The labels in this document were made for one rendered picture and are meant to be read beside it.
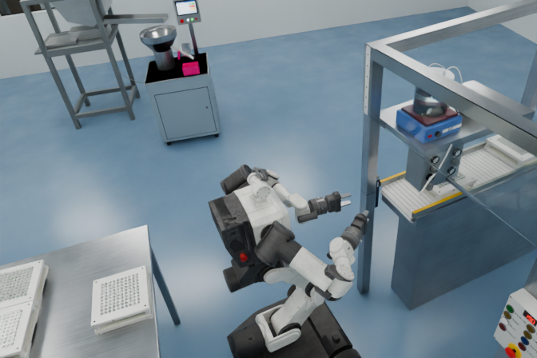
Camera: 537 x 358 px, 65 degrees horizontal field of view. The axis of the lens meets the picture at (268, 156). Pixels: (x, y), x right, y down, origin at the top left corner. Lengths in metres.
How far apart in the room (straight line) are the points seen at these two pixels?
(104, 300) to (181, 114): 2.66
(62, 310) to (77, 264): 0.27
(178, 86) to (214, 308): 2.19
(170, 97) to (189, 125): 0.37
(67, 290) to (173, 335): 0.94
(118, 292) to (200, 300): 1.10
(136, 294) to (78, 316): 0.29
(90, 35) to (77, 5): 0.37
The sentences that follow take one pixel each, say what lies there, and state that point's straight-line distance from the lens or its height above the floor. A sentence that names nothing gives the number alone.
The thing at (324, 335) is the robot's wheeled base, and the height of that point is 0.21.
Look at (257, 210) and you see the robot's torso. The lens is 1.75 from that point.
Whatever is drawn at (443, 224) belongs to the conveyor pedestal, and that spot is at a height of 0.71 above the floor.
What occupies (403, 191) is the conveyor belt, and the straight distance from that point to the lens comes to 2.34.
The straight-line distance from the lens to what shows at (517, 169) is 1.47.
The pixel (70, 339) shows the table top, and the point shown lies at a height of 0.87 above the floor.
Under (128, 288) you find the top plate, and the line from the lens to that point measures 2.07.
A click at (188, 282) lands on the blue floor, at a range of 3.21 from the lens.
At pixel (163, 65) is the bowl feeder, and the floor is 0.82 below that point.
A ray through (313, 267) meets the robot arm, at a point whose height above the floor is 1.19.
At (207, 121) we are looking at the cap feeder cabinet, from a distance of 4.42.
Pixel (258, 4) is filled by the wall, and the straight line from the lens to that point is 6.85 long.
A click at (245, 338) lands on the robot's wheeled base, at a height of 0.35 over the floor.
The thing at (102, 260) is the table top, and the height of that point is 0.87.
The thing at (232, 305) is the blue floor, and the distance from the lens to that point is 3.02.
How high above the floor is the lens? 2.46
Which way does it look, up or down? 36 degrees down
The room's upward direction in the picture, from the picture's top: 7 degrees counter-clockwise
